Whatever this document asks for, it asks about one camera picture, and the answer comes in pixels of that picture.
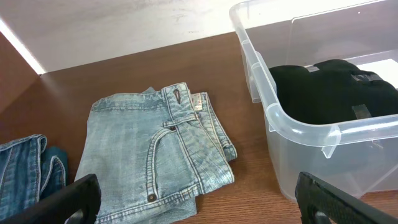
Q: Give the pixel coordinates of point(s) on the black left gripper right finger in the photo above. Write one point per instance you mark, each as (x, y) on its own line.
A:
(321, 202)

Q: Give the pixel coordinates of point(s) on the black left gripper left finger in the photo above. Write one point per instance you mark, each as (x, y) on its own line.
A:
(77, 203)

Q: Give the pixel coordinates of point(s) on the black taped garment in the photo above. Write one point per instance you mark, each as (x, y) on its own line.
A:
(335, 92)

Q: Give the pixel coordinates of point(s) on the dark blue folded jeans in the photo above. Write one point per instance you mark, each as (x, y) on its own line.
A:
(30, 172)

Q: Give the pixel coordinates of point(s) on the clear plastic storage bin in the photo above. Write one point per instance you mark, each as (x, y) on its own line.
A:
(358, 156)

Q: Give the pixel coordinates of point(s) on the light blue folded jeans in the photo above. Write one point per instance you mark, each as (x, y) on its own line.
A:
(154, 152)

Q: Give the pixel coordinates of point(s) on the white label in bin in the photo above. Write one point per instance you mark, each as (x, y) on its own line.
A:
(386, 69)

